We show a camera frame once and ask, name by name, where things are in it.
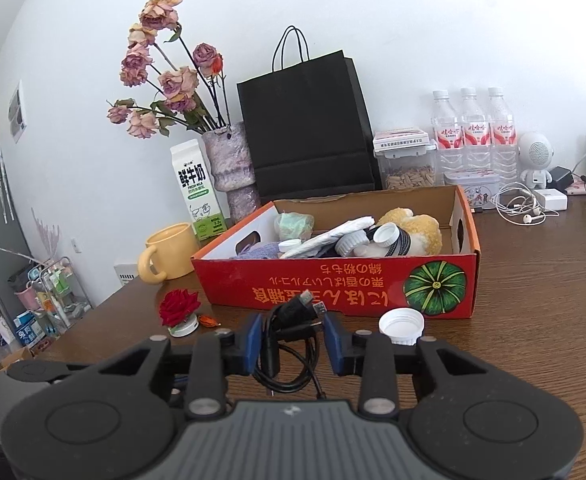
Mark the red artificial rose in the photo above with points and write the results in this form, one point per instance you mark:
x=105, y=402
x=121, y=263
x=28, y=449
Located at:
x=178, y=305

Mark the red cardboard box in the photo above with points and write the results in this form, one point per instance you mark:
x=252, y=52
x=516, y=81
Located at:
x=363, y=290

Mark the white printed tin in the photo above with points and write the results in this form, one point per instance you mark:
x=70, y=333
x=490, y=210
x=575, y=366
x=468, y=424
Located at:
x=473, y=187

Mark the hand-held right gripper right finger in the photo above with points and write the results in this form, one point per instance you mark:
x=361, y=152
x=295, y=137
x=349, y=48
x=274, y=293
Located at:
x=333, y=346

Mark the white tissue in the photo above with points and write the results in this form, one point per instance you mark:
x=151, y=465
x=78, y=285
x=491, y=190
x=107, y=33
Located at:
x=333, y=235

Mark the wall poster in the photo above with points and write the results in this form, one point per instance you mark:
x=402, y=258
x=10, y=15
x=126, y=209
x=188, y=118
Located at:
x=17, y=110

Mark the white earphones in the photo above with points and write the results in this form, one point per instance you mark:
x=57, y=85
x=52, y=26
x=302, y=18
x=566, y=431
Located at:
x=525, y=217

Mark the flat white box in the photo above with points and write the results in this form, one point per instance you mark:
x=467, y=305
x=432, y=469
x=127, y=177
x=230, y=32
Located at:
x=400, y=139

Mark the purple wall decal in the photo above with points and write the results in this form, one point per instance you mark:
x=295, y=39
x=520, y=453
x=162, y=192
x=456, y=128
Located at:
x=45, y=235

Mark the pale green wrapped bundle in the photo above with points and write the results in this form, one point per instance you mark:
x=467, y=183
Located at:
x=293, y=226

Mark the purple speckled vase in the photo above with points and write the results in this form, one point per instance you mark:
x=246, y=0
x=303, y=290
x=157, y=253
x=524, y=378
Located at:
x=228, y=160

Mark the white charger block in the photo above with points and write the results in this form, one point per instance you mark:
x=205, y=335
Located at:
x=552, y=199

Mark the yellow plush toy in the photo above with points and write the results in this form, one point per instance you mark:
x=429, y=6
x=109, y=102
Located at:
x=423, y=232

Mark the black power adapter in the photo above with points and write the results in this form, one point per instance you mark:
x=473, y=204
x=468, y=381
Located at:
x=563, y=176

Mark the white robot speaker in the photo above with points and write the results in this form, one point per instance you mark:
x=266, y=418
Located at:
x=535, y=152

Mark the yellow mug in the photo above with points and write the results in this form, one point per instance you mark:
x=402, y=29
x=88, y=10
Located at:
x=173, y=255

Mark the black paper bag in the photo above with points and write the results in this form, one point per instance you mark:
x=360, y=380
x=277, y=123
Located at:
x=308, y=125

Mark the white panel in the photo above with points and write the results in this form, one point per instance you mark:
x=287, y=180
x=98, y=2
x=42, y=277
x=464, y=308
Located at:
x=127, y=274

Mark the pink patterned notebook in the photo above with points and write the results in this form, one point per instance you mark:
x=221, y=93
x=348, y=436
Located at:
x=584, y=186

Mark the white milk carton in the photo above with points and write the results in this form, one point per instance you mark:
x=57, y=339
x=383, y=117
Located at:
x=195, y=185

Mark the clear container of seeds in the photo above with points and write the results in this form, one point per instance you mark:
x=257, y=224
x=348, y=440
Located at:
x=405, y=172

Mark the large white bottle cap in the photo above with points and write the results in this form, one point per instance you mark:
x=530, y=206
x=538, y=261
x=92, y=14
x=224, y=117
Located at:
x=402, y=327

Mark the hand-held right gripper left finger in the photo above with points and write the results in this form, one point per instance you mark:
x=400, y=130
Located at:
x=255, y=346

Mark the white folded umbrella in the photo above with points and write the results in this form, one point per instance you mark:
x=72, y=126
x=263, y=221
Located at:
x=2, y=180

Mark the dried pink roses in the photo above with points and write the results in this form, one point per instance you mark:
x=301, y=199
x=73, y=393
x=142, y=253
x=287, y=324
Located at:
x=173, y=82

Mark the orange candy wrapper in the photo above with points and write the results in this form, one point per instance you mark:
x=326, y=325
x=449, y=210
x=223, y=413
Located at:
x=209, y=321

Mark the white wall socket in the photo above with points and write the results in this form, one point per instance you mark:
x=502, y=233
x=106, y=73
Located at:
x=77, y=245

